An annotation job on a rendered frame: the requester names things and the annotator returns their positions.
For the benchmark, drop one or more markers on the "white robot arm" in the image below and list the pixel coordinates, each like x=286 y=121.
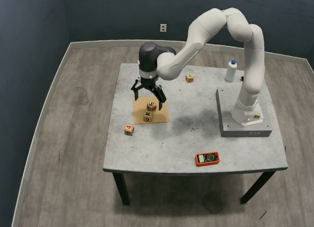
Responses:
x=163 y=62

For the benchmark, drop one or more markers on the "tan square mat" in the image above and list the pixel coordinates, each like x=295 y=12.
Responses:
x=140 y=106

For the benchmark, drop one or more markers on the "white plastic bottle with blue cap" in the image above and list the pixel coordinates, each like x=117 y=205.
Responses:
x=231 y=70

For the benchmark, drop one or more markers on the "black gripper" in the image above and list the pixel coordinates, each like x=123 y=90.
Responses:
x=150 y=84

